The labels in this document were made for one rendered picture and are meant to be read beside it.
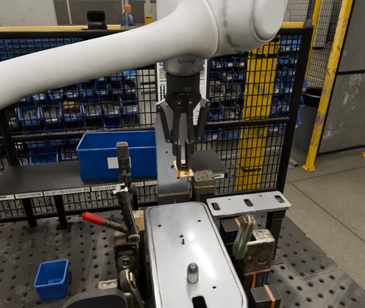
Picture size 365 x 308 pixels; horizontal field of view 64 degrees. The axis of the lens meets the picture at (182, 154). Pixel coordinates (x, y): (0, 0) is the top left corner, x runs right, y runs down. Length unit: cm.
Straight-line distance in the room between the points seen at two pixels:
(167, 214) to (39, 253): 64
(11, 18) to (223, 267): 672
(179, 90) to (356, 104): 317
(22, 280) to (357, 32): 319
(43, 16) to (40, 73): 657
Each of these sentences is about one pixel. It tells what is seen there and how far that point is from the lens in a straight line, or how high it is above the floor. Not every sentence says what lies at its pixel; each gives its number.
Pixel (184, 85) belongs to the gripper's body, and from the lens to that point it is 63.
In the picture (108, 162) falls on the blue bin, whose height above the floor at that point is 110.
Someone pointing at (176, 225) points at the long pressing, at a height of 100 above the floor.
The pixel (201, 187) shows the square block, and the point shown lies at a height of 103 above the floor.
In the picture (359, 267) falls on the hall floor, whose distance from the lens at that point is 251.
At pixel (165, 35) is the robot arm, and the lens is 44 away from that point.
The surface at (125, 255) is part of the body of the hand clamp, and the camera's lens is 86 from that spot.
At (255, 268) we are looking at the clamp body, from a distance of 93.
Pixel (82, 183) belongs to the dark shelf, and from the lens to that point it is 117.
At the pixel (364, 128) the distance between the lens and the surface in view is 395.
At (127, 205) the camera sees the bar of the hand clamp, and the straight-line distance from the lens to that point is 77.
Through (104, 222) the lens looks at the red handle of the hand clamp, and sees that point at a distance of 81.
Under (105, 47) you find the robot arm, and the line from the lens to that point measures 46.
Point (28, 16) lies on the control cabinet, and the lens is 709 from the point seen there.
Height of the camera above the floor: 162
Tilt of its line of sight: 27 degrees down
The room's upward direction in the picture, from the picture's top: straight up
